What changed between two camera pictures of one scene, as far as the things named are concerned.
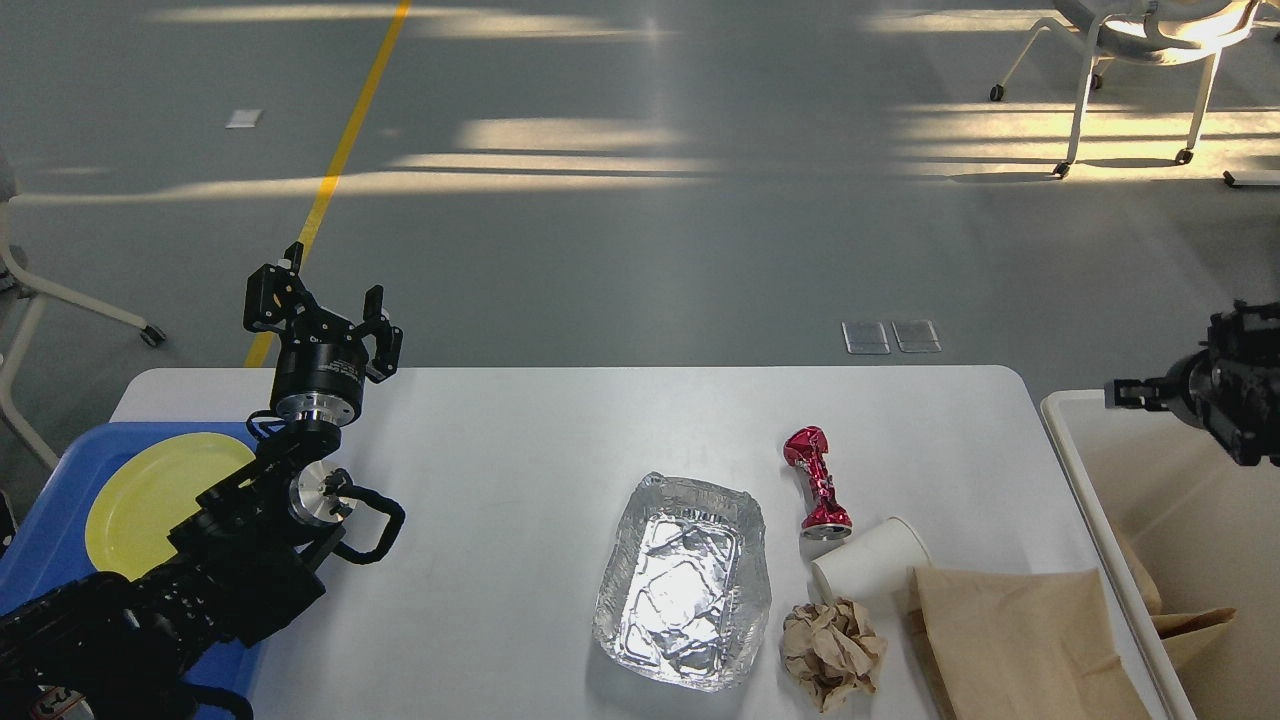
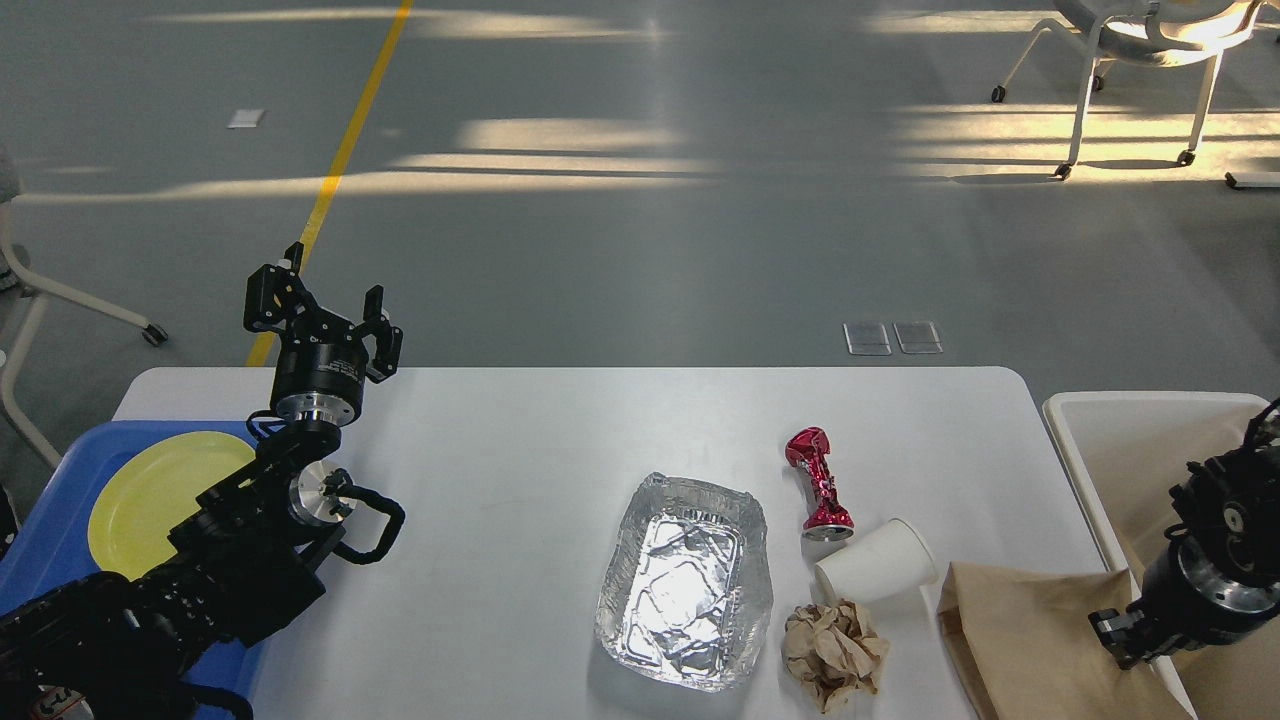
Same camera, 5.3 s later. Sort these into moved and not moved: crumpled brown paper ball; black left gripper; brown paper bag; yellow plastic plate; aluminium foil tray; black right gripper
Moved: black right gripper; brown paper bag
Not moved: yellow plastic plate; black left gripper; aluminium foil tray; crumpled brown paper ball
